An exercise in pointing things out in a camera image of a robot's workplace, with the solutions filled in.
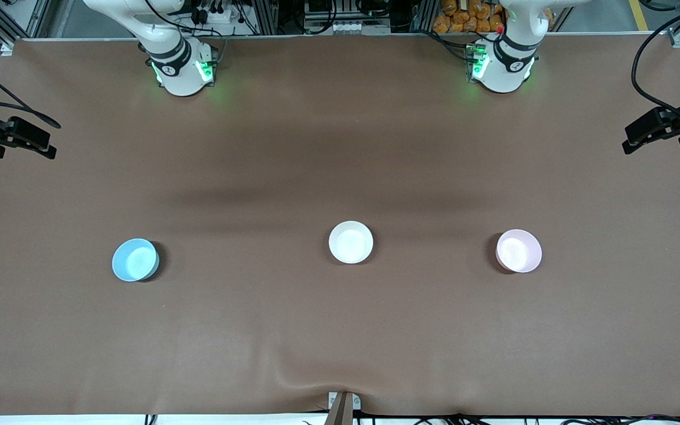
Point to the metal table clamp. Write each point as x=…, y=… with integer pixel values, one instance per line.
x=343, y=406

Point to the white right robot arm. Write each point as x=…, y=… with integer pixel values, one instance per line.
x=177, y=71

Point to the pink bowl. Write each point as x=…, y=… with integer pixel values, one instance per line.
x=519, y=251

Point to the white bowl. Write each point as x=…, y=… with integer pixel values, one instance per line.
x=350, y=242

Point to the brown table mat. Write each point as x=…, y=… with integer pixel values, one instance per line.
x=340, y=330

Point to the white power strip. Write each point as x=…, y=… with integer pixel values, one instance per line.
x=349, y=27

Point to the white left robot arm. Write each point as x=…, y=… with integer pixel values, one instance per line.
x=508, y=59

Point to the blue bowl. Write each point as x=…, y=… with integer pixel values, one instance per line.
x=135, y=260

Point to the power strip with black plugs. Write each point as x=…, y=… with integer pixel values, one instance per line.
x=213, y=12

